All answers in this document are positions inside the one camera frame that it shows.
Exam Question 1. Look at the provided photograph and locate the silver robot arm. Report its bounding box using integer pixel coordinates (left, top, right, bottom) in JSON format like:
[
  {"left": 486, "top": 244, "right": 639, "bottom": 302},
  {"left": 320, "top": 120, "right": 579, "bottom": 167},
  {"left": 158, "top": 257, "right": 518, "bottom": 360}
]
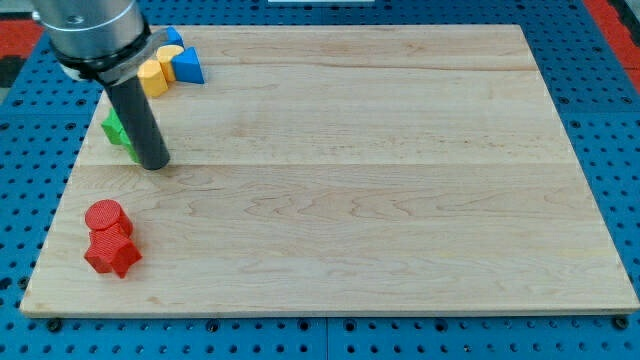
[{"left": 32, "top": 0, "right": 168, "bottom": 86}]

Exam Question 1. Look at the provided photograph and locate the green star block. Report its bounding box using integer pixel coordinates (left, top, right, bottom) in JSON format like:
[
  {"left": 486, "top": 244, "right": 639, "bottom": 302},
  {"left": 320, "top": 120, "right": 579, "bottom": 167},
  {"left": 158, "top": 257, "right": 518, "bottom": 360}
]
[{"left": 101, "top": 108, "right": 126, "bottom": 145}]

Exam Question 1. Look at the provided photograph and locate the red circle block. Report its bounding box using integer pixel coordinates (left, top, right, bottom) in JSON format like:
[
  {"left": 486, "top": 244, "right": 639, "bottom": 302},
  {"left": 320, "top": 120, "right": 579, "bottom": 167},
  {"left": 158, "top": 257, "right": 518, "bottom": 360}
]
[{"left": 84, "top": 199, "right": 133, "bottom": 236}]

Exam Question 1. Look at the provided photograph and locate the yellow hexagon block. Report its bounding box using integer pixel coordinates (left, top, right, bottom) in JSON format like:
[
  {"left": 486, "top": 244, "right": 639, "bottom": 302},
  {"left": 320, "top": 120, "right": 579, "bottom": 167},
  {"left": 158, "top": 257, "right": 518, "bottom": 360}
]
[{"left": 137, "top": 60, "right": 169, "bottom": 97}]

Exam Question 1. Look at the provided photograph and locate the yellow half-circle block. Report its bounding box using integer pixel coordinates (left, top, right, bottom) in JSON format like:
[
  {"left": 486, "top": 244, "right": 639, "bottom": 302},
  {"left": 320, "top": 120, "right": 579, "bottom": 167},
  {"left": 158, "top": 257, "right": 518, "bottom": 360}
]
[{"left": 156, "top": 44, "right": 184, "bottom": 82}]

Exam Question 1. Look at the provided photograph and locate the blue triangle block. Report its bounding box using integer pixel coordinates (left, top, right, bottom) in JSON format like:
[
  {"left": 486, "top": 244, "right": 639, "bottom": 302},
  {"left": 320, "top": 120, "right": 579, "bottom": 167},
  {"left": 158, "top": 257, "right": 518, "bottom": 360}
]
[{"left": 171, "top": 47, "right": 205, "bottom": 84}]

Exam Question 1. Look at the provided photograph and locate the green circle block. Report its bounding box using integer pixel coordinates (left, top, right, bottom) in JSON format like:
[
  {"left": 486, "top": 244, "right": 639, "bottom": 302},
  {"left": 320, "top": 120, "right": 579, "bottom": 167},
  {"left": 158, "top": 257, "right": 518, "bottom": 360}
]
[{"left": 122, "top": 135, "right": 140, "bottom": 163}]

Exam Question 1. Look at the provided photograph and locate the red star block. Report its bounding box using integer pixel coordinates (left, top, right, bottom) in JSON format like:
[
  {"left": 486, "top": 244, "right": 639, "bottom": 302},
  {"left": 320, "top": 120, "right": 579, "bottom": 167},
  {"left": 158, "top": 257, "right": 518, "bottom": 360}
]
[{"left": 84, "top": 224, "right": 142, "bottom": 278}]

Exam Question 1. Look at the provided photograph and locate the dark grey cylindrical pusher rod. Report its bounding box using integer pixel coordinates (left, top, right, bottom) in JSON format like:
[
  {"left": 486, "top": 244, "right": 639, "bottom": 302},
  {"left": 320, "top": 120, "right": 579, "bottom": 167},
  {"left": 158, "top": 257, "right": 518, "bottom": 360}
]
[{"left": 105, "top": 76, "right": 170, "bottom": 170}]

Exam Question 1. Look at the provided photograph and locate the blue cube block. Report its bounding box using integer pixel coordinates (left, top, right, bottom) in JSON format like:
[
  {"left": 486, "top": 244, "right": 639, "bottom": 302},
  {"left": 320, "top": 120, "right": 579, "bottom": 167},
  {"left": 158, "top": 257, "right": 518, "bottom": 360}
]
[{"left": 165, "top": 26, "right": 184, "bottom": 47}]

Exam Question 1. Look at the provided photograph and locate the wooden board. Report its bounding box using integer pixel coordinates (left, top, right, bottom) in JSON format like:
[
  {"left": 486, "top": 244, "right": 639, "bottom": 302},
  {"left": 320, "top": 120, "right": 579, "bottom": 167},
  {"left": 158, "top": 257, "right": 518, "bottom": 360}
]
[{"left": 21, "top": 25, "right": 639, "bottom": 319}]

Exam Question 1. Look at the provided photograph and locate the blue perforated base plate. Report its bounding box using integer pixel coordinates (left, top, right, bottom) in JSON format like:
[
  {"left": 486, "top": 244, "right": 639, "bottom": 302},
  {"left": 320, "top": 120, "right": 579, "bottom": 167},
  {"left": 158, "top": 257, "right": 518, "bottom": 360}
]
[{"left": 1, "top": 0, "right": 639, "bottom": 359}]

